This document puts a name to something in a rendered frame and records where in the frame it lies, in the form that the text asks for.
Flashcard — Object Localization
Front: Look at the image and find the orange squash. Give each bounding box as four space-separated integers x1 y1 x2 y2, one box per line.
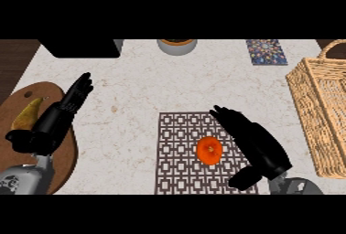
197 135 225 166

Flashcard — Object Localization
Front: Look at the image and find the wicker basket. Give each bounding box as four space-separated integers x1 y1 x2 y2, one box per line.
286 39 346 179

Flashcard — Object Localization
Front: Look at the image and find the brown patterned placemat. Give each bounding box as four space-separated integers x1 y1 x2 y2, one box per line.
154 112 260 196

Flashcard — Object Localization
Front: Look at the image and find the brown wooden cutting board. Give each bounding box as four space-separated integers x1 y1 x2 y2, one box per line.
0 80 80 196

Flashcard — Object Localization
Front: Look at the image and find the grey pot with orange rim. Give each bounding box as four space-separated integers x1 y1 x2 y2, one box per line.
155 39 198 57

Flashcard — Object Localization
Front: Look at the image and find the black appliance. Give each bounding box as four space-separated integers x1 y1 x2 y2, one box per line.
37 39 121 59

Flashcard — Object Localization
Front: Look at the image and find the blue floral patterned box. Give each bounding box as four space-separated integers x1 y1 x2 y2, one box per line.
244 39 290 67

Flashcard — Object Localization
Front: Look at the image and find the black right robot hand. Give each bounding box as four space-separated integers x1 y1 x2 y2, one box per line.
209 104 293 192

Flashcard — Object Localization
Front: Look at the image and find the yellow-brown pear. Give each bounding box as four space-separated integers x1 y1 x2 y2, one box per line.
9 96 46 132

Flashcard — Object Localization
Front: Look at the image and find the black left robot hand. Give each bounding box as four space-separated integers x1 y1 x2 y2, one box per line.
5 71 95 157

